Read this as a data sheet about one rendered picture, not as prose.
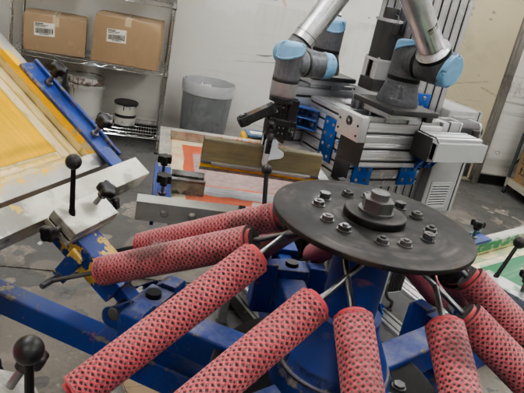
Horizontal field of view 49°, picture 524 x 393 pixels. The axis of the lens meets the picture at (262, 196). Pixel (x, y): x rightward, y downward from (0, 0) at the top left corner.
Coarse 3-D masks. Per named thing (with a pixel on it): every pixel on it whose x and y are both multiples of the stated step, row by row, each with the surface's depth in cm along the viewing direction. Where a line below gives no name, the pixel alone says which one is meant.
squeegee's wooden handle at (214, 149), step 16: (208, 144) 165; (224, 144) 166; (240, 144) 166; (256, 144) 168; (208, 160) 167; (224, 160) 167; (240, 160) 168; (256, 160) 169; (272, 160) 169; (288, 160) 170; (304, 160) 171; (320, 160) 172
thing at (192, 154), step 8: (184, 152) 208; (192, 152) 210; (200, 152) 212; (184, 160) 200; (192, 160) 202; (184, 168) 192; (192, 168) 194; (208, 176) 190; (216, 176) 191; (224, 176) 193; (232, 176) 194; (240, 176) 196; (208, 184) 183; (216, 184) 185; (224, 184) 186; (232, 184) 187; (240, 184) 189; (200, 200) 170; (208, 200) 171; (216, 200) 172; (224, 200) 173; (232, 200) 175; (240, 200) 176; (248, 200) 177
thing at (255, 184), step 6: (246, 180) 193; (252, 180) 194; (258, 180) 196; (270, 180) 198; (276, 180) 199; (252, 186) 189; (258, 186) 190; (270, 186) 192; (276, 186) 193; (252, 192) 184; (258, 192) 185; (270, 192) 187
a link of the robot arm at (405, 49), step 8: (400, 40) 201; (408, 40) 198; (400, 48) 200; (408, 48) 198; (416, 48) 197; (392, 56) 205; (400, 56) 200; (408, 56) 198; (392, 64) 204; (400, 64) 201; (408, 64) 198; (392, 72) 204; (400, 72) 201; (408, 72) 200
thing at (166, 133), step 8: (168, 128) 221; (176, 128) 223; (160, 136) 208; (168, 136) 210; (176, 136) 220; (184, 136) 221; (192, 136) 221; (200, 136) 222; (216, 136) 223; (224, 136) 224; (232, 136) 227; (160, 144) 200; (168, 144) 202; (280, 144) 229; (288, 144) 231; (160, 152) 192; (168, 152) 194; (320, 168) 210; (320, 176) 201
